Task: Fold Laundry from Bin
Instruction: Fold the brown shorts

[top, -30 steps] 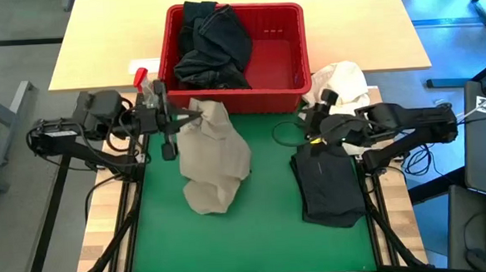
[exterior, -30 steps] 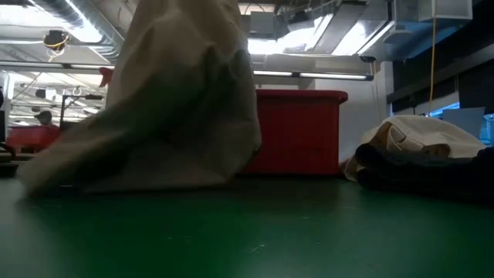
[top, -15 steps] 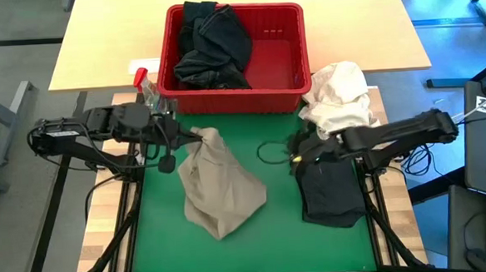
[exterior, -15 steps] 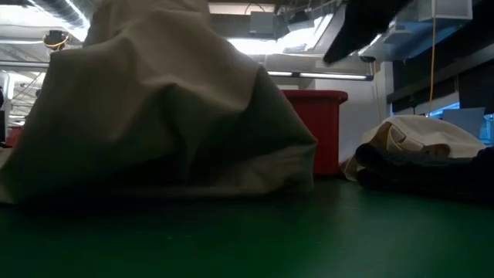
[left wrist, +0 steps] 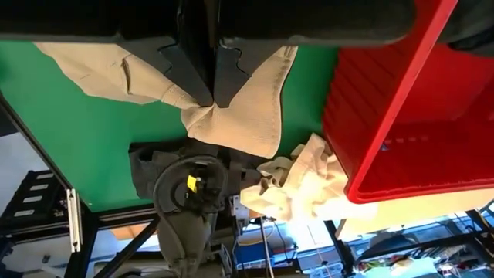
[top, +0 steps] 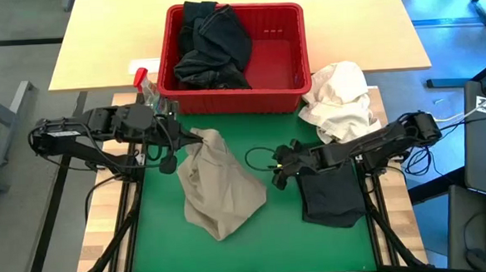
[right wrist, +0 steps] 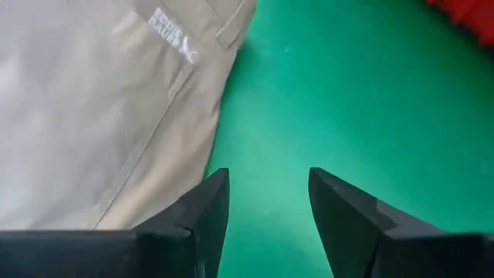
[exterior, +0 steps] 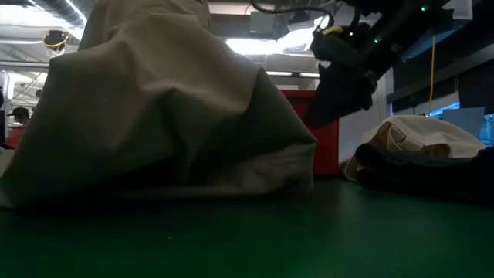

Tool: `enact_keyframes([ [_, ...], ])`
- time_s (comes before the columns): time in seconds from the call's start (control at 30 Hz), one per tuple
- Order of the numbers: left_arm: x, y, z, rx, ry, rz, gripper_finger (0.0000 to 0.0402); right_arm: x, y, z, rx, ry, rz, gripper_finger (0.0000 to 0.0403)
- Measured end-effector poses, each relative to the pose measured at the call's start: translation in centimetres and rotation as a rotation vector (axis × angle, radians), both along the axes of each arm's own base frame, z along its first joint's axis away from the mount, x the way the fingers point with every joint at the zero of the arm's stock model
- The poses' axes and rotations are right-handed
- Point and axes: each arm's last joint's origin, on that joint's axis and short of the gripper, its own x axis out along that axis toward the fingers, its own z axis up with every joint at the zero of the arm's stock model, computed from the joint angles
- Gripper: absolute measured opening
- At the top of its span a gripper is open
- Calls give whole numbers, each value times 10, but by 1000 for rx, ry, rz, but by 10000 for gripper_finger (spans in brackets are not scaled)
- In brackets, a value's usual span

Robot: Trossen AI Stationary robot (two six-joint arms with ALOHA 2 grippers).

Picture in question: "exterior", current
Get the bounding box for yellow hanging cable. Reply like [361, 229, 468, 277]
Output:
[427, 35, 438, 118]

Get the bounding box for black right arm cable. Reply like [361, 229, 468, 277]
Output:
[249, 0, 336, 29]

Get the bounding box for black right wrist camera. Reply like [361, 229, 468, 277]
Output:
[310, 29, 366, 69]

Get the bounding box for yellow black cable reel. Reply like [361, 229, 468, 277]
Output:
[41, 29, 71, 52]

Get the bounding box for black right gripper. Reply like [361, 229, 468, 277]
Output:
[304, 57, 381, 131]

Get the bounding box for person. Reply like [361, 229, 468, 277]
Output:
[6, 107, 32, 127]

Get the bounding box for red plastic bin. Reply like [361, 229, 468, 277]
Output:
[5, 125, 26, 150]
[279, 89, 341, 178]

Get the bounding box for green table mat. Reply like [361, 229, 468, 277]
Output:
[0, 175, 494, 278]

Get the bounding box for black shorts with logo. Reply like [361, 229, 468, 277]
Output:
[354, 143, 494, 206]

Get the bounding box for cream white garment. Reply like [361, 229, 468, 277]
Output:
[340, 114, 487, 182]

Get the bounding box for grey monitor panel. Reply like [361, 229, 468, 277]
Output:
[442, 107, 487, 139]

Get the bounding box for khaki shorts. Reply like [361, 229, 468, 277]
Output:
[0, 0, 319, 210]

